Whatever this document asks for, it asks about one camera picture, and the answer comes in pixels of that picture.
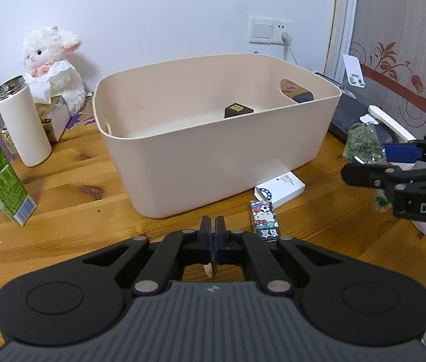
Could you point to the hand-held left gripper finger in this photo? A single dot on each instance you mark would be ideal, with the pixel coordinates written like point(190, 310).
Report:
point(218, 242)
point(209, 242)

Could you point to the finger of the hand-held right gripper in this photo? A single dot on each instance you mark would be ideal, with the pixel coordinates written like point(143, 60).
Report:
point(405, 152)
point(367, 175)

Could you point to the green dried herb packet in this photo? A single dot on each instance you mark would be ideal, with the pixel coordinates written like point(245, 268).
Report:
point(363, 147)

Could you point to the beige plastic storage bin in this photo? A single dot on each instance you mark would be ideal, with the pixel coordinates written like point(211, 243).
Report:
point(197, 166)

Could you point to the small cream scrap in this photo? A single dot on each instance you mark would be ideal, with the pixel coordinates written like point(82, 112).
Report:
point(208, 270)

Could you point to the white plastic device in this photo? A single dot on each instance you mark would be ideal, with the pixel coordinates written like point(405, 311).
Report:
point(394, 126)

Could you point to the cartoon printed packet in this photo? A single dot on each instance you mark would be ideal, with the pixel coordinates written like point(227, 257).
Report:
point(265, 220)

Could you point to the dark grey flat case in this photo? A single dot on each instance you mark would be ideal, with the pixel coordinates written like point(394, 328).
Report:
point(348, 115)

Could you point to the small white card box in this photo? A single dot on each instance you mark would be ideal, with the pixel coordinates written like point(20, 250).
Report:
point(284, 189)

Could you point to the white phone stand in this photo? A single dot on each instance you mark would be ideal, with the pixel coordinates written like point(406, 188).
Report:
point(353, 71)

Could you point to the small black box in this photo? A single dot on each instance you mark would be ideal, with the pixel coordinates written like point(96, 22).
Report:
point(238, 110)

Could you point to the tissue box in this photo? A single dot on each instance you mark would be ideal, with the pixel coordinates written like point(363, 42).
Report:
point(58, 118)

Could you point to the green drink carton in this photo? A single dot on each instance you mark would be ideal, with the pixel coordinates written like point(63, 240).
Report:
point(3, 184)

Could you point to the white plush lamb toy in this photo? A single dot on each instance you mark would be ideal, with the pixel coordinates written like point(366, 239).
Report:
point(65, 83)

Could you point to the white thermos bottle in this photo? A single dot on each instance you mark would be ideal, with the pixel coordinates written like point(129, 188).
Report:
point(24, 128)

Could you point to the white wall switch socket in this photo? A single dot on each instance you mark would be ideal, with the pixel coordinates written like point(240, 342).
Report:
point(263, 29)

